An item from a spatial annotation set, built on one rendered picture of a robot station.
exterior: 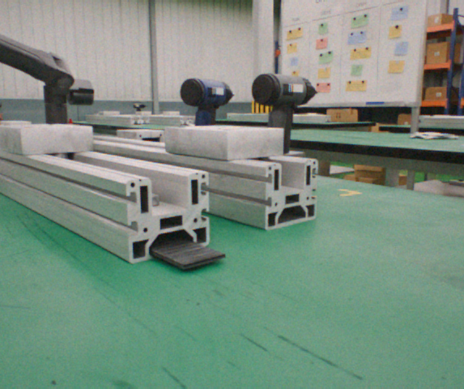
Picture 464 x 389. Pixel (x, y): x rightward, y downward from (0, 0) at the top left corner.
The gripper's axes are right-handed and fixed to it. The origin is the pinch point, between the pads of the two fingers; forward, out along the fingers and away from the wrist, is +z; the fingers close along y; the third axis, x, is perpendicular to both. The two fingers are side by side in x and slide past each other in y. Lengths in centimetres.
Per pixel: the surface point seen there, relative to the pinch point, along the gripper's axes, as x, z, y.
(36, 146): -56, -8, -23
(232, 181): -82, -4, -6
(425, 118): 58, -6, 330
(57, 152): -55, -7, -20
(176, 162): -68, -5, -6
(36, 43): 1061, -165, 338
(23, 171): -54, -4, -25
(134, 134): -18.9, -6.7, 13.2
